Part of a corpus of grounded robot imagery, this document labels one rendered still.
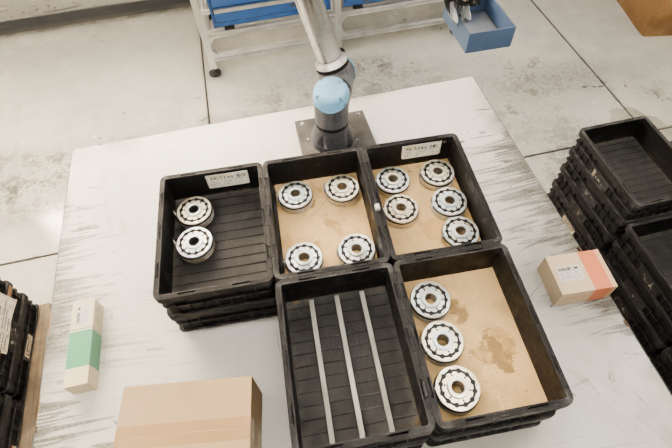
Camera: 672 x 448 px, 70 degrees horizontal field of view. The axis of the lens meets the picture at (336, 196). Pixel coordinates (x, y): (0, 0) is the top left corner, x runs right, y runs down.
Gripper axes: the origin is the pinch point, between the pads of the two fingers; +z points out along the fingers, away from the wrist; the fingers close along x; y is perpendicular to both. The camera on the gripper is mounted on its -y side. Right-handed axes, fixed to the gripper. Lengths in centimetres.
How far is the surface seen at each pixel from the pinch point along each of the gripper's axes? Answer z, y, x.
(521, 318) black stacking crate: 24, 87, -13
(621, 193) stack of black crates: 60, 40, 53
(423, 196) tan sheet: 27, 43, -24
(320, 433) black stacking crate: 24, 101, -66
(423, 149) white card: 21.5, 30.0, -19.7
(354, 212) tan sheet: 25, 44, -45
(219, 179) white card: 16, 28, -82
